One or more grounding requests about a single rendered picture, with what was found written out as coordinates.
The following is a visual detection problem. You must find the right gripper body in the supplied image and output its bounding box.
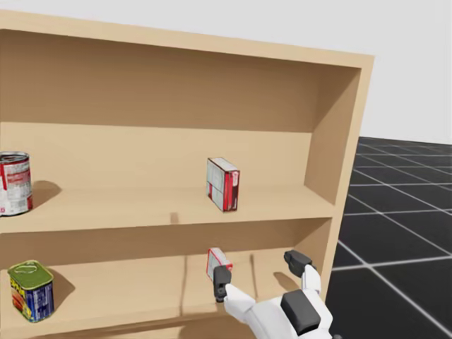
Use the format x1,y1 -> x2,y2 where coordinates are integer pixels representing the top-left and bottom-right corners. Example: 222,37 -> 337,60
225,286 -> 334,339

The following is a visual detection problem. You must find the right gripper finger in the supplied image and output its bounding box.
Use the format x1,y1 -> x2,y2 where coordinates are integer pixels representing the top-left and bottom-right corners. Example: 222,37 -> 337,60
211,265 -> 258,309
283,249 -> 323,295

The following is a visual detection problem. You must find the small red and white carton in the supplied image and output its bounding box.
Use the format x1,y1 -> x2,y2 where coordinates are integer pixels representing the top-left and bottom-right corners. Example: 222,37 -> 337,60
206,246 -> 234,282

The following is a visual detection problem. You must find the green and blue rectangular can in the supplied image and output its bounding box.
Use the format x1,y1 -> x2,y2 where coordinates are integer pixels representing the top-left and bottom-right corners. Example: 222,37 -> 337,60
7,260 -> 55,323

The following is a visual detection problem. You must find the pale wooden shelf unit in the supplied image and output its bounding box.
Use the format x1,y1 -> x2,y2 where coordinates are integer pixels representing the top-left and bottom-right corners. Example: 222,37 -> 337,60
0,9 -> 375,339

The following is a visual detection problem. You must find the red and white can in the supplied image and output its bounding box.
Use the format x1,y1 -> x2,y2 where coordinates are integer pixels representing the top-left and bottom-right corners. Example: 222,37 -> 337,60
0,151 -> 33,217

